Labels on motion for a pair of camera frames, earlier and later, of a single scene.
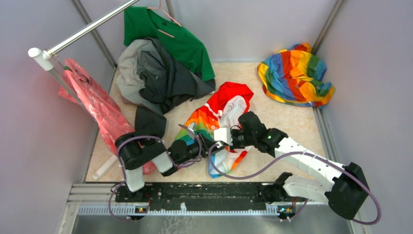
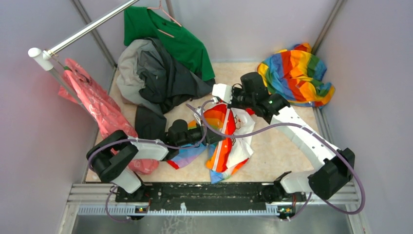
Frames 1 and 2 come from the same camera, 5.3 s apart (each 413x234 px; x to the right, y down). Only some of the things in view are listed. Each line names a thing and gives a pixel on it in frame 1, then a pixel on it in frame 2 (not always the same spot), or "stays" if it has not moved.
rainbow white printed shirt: x=231 y=101 stays
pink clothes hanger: x=160 y=7 stays
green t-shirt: x=141 y=23 stays
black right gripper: x=233 y=132 -> x=235 y=90
